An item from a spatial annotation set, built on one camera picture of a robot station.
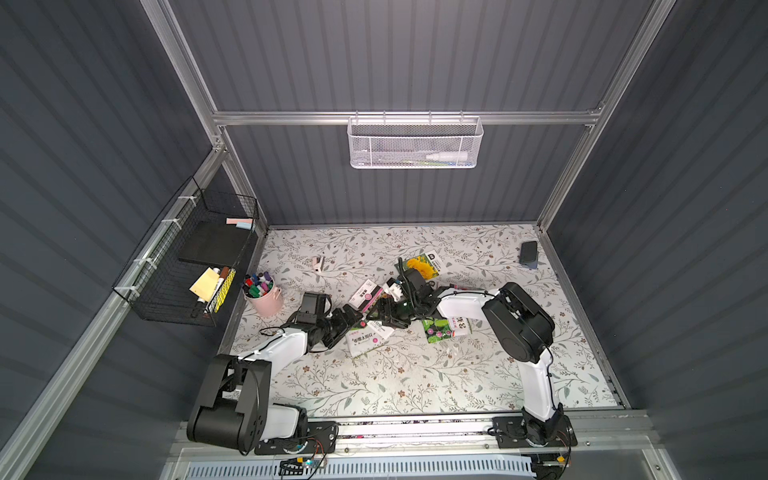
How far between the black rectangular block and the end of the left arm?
0.65 metres

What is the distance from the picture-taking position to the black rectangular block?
42.5 inches

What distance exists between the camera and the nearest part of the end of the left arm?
2.36 ft

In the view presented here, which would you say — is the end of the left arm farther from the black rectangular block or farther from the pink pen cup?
the black rectangular block
